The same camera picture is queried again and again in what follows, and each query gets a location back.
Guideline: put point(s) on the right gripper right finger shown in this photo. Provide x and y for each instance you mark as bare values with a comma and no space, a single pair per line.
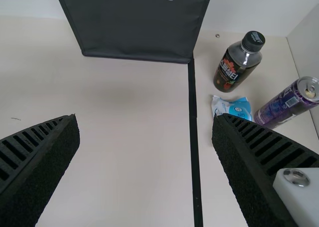
251,162

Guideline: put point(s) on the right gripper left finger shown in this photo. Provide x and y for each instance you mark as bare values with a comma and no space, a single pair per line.
35,162

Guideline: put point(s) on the white and blue packet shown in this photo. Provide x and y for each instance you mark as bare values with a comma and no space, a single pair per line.
231,106

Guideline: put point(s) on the black strip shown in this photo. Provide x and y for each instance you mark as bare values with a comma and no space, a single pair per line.
194,137

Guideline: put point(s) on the purple can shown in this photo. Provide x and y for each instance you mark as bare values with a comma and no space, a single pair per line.
281,104

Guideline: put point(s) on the dark coffee bottle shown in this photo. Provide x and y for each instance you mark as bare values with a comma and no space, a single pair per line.
231,67

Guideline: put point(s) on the dark grey bag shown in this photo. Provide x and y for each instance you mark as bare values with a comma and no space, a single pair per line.
134,25

